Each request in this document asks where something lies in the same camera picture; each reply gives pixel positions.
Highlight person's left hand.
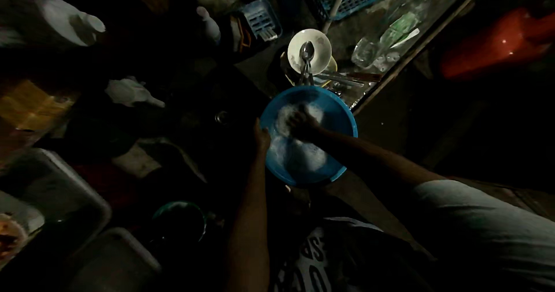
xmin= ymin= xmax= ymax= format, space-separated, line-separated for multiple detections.
xmin=254 ymin=118 xmax=271 ymax=156

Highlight person's right hand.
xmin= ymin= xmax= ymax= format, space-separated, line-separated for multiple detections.
xmin=286 ymin=105 xmax=322 ymax=144

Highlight blue round plastic basin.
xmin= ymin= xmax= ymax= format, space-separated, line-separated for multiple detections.
xmin=260 ymin=85 xmax=358 ymax=186

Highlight person's right forearm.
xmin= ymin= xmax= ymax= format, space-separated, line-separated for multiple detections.
xmin=313 ymin=128 xmax=447 ymax=241

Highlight person's left forearm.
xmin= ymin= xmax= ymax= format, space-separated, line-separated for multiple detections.
xmin=227 ymin=152 xmax=271 ymax=292

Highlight metal spoon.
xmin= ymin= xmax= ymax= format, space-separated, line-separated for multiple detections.
xmin=299 ymin=41 xmax=315 ymax=86

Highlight white round bowl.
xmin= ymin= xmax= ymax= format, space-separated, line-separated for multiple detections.
xmin=287 ymin=29 xmax=332 ymax=75

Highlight person's legs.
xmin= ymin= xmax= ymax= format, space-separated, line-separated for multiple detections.
xmin=277 ymin=184 xmax=369 ymax=219

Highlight clear glass cup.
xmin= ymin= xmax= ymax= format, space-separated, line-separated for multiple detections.
xmin=351 ymin=38 xmax=380 ymax=69

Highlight white bottle with pinkish cap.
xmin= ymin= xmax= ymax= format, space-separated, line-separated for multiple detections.
xmin=196 ymin=6 xmax=221 ymax=46

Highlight small light blue plastic basket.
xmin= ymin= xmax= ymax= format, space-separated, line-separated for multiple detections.
xmin=238 ymin=0 xmax=283 ymax=42

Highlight dark green rimmed bucket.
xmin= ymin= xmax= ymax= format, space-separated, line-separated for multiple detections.
xmin=150 ymin=201 xmax=207 ymax=245

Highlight pale stick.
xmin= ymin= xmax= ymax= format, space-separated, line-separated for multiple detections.
xmin=322 ymin=0 xmax=354 ymax=34

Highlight beige cloth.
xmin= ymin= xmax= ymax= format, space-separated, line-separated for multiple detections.
xmin=111 ymin=137 xmax=208 ymax=184

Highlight crumpled white plastic bag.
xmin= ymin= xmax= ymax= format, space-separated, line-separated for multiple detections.
xmin=104 ymin=76 xmax=166 ymax=108

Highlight green clear plastic bottle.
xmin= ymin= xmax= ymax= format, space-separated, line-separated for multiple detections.
xmin=379 ymin=11 xmax=421 ymax=50

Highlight person's body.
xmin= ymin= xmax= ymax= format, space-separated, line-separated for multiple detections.
xmin=269 ymin=179 xmax=555 ymax=292

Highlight dark table with wooden edge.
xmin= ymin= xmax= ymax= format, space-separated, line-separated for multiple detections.
xmin=234 ymin=0 xmax=488 ymax=116

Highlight small grey plastic tub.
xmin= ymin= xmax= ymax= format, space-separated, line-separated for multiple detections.
xmin=65 ymin=227 xmax=163 ymax=292

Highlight red plastic container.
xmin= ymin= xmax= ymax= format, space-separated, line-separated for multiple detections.
xmin=440 ymin=7 xmax=555 ymax=81

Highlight large grey plastic tub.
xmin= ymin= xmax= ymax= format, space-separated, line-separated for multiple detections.
xmin=0 ymin=147 xmax=112 ymax=269

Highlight large white plastic jug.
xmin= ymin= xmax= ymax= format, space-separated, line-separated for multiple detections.
xmin=0 ymin=0 xmax=106 ymax=48

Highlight yellow brown box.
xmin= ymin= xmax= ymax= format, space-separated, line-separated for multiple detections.
xmin=0 ymin=80 xmax=75 ymax=132

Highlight white container with reddish contents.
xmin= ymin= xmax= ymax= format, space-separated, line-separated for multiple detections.
xmin=0 ymin=190 xmax=45 ymax=272

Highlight knife with brown handle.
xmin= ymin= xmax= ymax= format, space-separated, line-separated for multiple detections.
xmin=330 ymin=72 xmax=382 ymax=85

